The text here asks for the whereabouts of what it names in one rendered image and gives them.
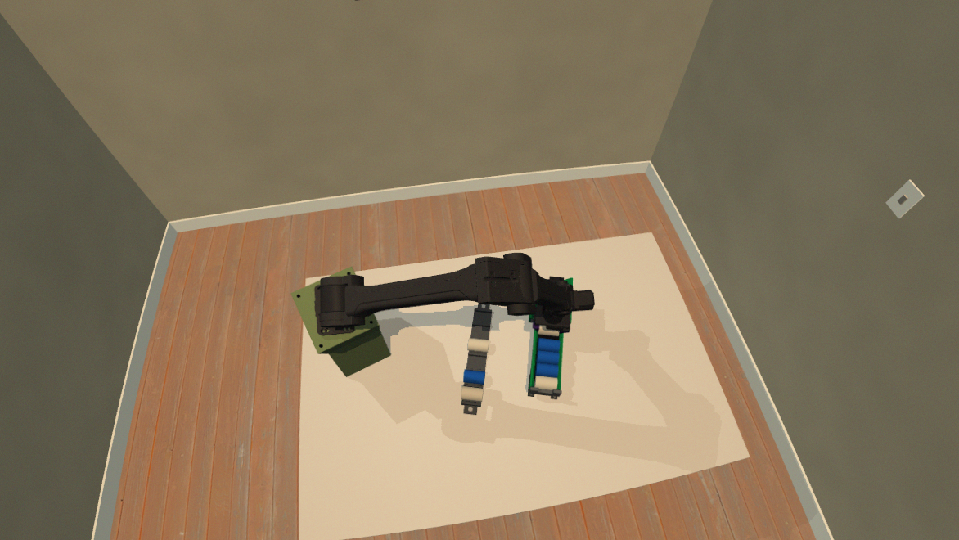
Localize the blue plastic bar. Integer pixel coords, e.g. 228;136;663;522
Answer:
537;350;559;365
463;370;485;385
538;338;560;353
535;362;558;378

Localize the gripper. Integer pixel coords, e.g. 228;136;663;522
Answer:
533;305;570;334

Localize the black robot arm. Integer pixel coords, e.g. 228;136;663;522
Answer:
314;253;595;335

